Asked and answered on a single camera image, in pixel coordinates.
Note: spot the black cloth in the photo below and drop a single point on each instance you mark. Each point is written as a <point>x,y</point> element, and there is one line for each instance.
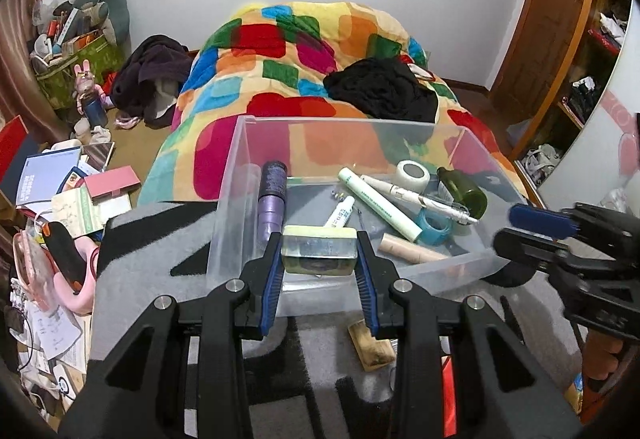
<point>380,89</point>

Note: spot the grey bag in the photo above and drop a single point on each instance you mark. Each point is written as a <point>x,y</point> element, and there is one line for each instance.
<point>542,161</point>

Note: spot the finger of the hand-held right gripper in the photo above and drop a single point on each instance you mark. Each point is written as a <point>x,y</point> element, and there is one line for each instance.
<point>520,246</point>
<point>540,219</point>

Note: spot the black and orange tool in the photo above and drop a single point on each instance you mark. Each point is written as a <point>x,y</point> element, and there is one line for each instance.
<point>62,254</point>

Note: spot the red foil packet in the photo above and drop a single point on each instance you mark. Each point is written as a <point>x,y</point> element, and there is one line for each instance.
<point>449,399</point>

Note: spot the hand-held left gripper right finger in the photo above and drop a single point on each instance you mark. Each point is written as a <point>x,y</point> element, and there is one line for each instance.
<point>367,289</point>

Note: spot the pink curved massager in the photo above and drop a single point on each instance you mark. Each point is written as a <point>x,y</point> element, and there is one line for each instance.
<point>87,289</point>

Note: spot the blue book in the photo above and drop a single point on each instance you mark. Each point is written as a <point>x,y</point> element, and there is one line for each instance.
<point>47,176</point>

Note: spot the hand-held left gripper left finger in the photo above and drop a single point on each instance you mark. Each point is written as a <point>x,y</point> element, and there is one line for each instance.
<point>270,289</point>

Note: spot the pink box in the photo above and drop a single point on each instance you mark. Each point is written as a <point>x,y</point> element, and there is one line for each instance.
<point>110,181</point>

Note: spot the pink rabbit toy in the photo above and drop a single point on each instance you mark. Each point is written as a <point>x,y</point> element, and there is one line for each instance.
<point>90,94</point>

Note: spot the teal tape roll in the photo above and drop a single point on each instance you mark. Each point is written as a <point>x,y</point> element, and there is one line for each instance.
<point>435,229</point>

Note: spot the purple spray bottle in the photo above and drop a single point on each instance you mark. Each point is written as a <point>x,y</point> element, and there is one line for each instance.
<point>271,204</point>

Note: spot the pink transparent bag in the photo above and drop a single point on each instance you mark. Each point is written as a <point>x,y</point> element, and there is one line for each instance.
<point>32,269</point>

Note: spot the peach tube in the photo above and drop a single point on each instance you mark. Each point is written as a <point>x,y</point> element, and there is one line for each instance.
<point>410,249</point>

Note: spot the dark green bottle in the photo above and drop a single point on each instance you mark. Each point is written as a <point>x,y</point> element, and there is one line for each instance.
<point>465,191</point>

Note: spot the long light green tube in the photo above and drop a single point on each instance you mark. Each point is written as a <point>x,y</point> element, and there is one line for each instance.
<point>380,204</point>

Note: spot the wooden door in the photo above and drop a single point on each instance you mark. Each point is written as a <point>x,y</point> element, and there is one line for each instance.
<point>545,19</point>

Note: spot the wooden wardrobe shelf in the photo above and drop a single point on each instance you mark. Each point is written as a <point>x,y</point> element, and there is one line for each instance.
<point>590,49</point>

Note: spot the small gold box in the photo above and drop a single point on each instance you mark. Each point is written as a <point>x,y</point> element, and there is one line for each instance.
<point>372,346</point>

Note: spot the clear plastic bin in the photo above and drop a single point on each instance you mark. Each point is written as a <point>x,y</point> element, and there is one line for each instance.
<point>225,229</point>

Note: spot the small mint tube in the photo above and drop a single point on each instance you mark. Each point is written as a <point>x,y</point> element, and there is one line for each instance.
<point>340,214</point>

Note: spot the colourful patchwork quilt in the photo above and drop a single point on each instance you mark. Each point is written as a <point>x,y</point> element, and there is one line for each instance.
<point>280,69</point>

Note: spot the red box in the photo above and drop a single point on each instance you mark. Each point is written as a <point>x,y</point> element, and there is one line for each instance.
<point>12,149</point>

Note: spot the white bandage roll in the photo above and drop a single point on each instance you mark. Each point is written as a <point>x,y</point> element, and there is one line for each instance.
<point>411,175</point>

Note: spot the grey and black blanket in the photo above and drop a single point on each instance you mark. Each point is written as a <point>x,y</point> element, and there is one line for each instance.
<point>150,249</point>

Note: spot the dark clothes pile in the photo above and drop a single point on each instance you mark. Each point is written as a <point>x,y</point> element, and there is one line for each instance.
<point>145,74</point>

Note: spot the white sliding wardrobe door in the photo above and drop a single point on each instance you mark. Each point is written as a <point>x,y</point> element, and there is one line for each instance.
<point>600,129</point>

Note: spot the pale green booklet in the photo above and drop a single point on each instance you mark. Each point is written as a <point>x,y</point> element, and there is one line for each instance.
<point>77,214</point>

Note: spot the brown striped curtain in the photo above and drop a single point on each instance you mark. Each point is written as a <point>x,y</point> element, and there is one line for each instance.
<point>20,44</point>

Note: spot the green storage bag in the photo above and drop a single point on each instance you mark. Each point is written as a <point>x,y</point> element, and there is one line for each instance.
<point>65,79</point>

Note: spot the white pen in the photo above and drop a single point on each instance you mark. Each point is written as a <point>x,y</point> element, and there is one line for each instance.
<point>450,211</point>

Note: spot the grey neck pillow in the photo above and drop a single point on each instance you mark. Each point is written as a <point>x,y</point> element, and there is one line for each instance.
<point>115,4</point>

